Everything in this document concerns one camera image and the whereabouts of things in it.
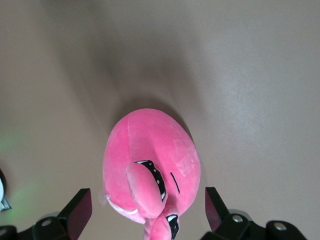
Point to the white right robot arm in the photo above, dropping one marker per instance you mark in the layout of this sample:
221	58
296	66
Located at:
3	200

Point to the pink plush toy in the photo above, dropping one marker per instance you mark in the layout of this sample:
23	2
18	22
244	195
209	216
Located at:
150	140

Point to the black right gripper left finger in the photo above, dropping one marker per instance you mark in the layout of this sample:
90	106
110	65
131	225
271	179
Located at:
75	215

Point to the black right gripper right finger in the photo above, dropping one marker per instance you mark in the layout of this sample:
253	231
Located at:
217	215

